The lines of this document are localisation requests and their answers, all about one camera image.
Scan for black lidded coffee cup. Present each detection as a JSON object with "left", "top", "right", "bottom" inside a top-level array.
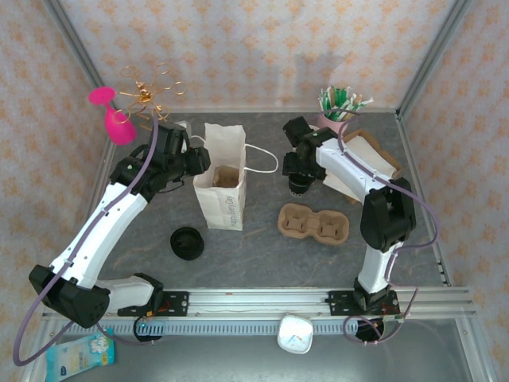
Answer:
[{"left": 288, "top": 174, "right": 316, "bottom": 199}]

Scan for white paper takeout bag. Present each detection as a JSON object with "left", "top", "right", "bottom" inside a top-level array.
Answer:
[{"left": 186, "top": 122, "right": 279, "bottom": 232}]

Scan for brown cardboard cup carrier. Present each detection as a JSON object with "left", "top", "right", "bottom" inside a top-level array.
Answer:
[{"left": 277, "top": 202, "right": 351, "bottom": 248}]

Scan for green white straws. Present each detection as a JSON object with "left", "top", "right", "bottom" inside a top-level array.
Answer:
[{"left": 317, "top": 84, "right": 375, "bottom": 123}]

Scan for blue wet wipes pack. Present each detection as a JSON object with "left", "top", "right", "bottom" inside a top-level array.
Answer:
[{"left": 45, "top": 332, "right": 117, "bottom": 382}]

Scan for pink straw holder cup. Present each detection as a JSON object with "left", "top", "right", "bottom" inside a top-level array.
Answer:
[{"left": 316, "top": 113, "right": 351, "bottom": 134}]

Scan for pink plastic wine glass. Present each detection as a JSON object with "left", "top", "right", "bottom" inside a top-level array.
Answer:
[{"left": 87, "top": 86, "right": 138, "bottom": 146}]

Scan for black cup lid stack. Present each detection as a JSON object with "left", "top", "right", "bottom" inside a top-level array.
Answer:
[{"left": 169, "top": 224, "right": 206, "bottom": 262}]

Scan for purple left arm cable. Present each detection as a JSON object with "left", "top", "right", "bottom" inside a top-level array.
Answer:
[{"left": 11, "top": 119, "right": 160, "bottom": 367}]

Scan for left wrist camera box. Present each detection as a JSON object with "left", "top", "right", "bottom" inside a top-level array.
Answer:
[{"left": 153, "top": 121, "right": 195, "bottom": 160}]

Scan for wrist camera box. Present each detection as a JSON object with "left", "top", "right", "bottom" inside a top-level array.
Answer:
[
  {"left": 282, "top": 117, "right": 315, "bottom": 147},
  {"left": 153, "top": 121, "right": 195, "bottom": 160}
]

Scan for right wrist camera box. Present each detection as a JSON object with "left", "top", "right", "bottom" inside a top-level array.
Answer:
[{"left": 282, "top": 117, "right": 315, "bottom": 147}]

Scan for gold wire glass rack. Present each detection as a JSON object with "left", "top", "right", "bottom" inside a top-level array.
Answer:
[{"left": 112, "top": 62, "right": 188, "bottom": 132}]

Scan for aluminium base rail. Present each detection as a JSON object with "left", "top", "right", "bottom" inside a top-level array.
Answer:
[{"left": 41, "top": 286, "right": 476, "bottom": 319}]

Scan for aluminium frame post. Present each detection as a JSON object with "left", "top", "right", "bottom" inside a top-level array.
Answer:
[
  {"left": 41, "top": 0, "right": 119, "bottom": 120},
  {"left": 395, "top": 0, "right": 478, "bottom": 120}
]

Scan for grey slotted cable duct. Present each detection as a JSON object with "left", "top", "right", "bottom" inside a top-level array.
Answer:
[{"left": 57, "top": 320, "right": 385, "bottom": 337}]

